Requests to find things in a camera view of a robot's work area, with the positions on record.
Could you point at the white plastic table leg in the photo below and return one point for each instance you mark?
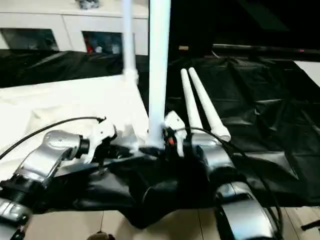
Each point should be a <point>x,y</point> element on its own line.
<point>190,100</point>
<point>128,37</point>
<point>207,105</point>
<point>158,62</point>

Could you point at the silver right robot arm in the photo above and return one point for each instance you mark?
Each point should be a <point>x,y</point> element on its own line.
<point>217,155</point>

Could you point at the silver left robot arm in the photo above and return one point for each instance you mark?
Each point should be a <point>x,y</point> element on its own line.
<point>50,150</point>

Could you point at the dark rounded robot body part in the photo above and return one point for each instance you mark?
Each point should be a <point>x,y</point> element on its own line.
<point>101,236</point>

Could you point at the small bottle with white label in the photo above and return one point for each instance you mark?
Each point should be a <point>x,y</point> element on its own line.
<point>115,48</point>
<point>99,49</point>

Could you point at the long black bar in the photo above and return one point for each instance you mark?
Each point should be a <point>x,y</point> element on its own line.
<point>270,49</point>

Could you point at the black backdrop cloth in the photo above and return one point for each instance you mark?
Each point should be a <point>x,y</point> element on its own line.
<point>250,20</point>

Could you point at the white cabinet with glass doors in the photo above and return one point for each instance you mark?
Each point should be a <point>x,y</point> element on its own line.
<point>37,20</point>

